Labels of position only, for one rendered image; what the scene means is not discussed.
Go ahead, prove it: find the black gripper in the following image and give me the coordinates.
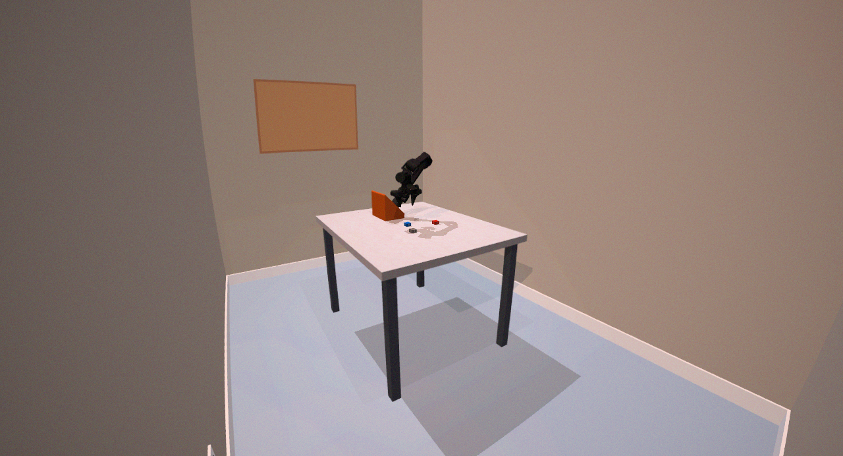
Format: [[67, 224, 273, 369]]
[[391, 181, 422, 207]]

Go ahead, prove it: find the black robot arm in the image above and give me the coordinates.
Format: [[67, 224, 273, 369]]
[[395, 152, 433, 204]]

